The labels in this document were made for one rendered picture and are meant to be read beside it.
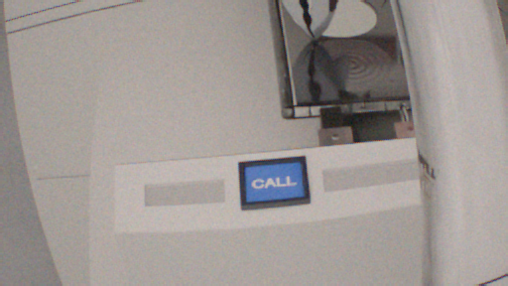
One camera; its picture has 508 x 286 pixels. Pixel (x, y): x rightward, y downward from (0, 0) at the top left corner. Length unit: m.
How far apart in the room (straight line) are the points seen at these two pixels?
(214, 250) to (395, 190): 0.16
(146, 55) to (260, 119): 0.20
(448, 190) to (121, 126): 0.76
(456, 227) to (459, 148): 0.05
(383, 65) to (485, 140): 0.65
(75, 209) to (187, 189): 0.80
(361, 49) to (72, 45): 0.50
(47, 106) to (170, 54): 0.32
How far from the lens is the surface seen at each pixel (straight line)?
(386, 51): 1.31
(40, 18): 1.63
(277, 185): 1.04
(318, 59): 1.30
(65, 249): 1.91
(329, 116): 1.20
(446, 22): 0.65
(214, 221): 1.02
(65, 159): 1.78
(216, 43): 1.48
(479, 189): 0.65
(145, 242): 1.03
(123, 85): 1.44
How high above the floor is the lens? 1.63
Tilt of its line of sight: 38 degrees down
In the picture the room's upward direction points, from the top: 6 degrees counter-clockwise
